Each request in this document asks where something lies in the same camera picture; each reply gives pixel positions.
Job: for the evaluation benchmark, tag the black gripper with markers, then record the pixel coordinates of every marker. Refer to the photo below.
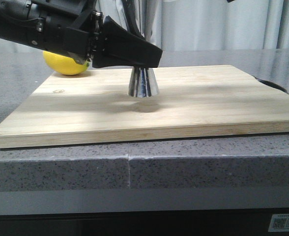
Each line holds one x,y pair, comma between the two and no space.
64,27

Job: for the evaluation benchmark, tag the yellow lemon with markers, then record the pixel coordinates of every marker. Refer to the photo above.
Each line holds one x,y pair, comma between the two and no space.
64,65

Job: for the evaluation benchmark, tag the black cutting board handle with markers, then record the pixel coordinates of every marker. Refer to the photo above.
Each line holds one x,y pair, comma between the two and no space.
272,85

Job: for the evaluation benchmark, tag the grey curtain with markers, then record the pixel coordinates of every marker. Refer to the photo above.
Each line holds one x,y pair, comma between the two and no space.
202,25

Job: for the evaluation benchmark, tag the wooden cutting board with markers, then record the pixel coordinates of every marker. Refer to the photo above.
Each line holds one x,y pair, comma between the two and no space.
194,101

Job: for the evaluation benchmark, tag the white QR code sticker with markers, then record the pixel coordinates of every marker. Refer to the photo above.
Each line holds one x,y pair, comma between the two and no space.
279,223

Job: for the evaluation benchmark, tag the steel double jigger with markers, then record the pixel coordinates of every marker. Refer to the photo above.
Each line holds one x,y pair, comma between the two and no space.
142,81

